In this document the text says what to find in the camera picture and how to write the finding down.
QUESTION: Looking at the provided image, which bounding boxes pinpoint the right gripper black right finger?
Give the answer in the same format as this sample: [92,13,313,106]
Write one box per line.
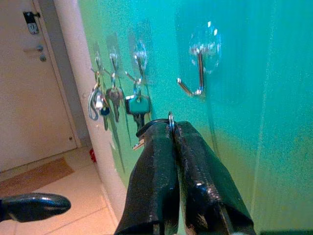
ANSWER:
[173,121,257,235]

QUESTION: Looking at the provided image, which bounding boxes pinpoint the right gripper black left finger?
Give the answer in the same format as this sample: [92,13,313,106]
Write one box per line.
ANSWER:
[114,122,181,235]

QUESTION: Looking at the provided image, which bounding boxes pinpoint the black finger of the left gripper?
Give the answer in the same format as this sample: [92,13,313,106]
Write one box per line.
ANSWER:
[0,192,72,223]

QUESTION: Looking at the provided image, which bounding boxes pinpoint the keys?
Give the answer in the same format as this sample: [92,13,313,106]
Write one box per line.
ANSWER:
[133,111,176,151]

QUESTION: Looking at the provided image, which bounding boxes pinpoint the large clear adhesive metal hook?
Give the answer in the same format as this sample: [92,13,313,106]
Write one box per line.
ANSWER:
[176,21,223,97]

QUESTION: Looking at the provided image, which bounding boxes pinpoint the brown doormat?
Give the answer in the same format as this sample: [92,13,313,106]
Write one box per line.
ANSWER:
[0,158,75,190]

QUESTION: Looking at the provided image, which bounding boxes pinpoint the key bunch with teal key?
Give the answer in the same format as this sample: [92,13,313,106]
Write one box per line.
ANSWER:
[124,78,152,132]

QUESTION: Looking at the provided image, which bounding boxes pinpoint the brown key bunch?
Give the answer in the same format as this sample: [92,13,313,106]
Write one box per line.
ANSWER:
[106,73,124,123]

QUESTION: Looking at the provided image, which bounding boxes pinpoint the white door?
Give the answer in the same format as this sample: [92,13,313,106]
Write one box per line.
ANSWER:
[0,0,81,173]

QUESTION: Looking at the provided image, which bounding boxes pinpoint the green board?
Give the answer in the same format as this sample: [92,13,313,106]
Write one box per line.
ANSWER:
[78,0,313,235]

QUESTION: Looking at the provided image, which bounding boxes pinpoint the black digital door lock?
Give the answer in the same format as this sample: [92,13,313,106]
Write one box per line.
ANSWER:
[23,11,41,35]

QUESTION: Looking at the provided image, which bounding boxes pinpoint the key bunch with grey lanyard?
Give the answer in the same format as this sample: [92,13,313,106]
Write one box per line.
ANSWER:
[88,72,111,130]

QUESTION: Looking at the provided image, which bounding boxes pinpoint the grey door frame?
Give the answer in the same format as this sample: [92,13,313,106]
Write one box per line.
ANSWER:
[36,0,92,147]

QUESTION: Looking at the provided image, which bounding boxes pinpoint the silver door handle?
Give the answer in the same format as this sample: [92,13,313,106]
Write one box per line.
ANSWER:
[23,45,44,53]

